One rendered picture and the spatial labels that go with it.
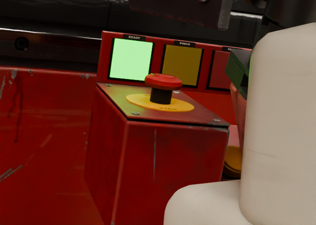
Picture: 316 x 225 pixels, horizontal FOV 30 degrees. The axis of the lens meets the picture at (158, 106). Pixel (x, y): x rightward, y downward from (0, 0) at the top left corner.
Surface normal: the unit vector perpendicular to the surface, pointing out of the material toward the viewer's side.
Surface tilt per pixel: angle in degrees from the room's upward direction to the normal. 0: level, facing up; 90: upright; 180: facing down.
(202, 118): 0
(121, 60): 90
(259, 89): 91
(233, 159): 35
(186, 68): 90
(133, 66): 90
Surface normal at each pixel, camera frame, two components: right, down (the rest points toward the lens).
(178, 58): 0.28, 0.24
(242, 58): 0.22, -0.88
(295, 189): -0.79, 0.00
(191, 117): 0.15, -0.97
